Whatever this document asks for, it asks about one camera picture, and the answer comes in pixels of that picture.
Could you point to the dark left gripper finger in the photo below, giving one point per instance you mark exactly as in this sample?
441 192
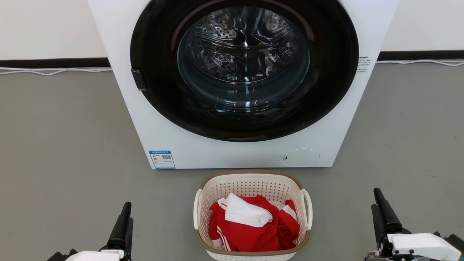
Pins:
119 232
130 235

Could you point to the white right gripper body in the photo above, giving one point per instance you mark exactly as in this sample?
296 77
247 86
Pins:
420 246

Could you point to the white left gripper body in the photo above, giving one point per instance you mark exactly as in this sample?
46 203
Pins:
94 256

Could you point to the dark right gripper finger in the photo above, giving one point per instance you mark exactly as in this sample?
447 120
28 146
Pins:
378 228
388 217

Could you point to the white perforated laundry basket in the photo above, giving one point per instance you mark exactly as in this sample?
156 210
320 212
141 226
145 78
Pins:
250 185

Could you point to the black left wrist block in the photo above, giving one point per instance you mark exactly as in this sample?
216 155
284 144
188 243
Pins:
59 256

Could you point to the black wrist block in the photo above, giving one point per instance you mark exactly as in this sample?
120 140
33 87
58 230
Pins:
455 241
59 256

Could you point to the black right wrist block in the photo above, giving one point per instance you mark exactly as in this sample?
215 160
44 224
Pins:
455 241

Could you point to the blue energy label sticker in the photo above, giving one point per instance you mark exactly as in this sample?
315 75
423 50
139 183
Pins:
162 160

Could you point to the white front-load washing machine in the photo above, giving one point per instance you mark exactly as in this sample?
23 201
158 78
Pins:
188 148

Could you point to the round white filter cover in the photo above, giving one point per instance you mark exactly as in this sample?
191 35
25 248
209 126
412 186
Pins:
301 157

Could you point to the red garment white stripes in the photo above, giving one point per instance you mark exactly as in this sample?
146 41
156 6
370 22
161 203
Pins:
253 237

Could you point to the black round washer door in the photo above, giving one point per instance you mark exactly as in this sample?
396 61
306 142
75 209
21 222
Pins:
156 94

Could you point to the small printed text sticker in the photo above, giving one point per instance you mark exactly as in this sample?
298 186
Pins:
363 64

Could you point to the black baseboard strip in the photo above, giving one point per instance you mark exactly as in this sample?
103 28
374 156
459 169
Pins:
54 63
420 55

